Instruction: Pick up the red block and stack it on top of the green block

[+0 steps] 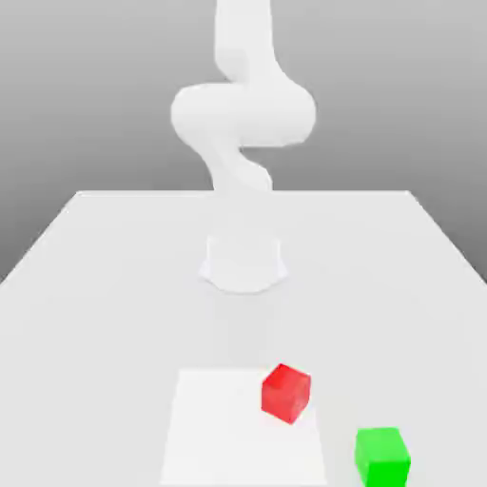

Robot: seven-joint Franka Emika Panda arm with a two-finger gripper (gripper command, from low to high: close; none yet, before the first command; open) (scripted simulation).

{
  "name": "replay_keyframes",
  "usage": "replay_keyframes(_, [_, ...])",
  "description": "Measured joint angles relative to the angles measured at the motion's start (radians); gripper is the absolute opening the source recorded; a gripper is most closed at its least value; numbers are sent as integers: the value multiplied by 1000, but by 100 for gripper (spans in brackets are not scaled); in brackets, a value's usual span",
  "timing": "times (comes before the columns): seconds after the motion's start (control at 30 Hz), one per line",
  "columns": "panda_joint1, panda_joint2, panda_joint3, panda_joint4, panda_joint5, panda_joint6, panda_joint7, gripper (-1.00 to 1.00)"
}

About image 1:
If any small green cube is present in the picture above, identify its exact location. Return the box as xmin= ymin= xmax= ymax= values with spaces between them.
xmin=354 ymin=426 xmax=412 ymax=487

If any small red cube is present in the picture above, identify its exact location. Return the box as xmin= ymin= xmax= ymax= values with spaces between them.
xmin=261 ymin=362 xmax=312 ymax=426

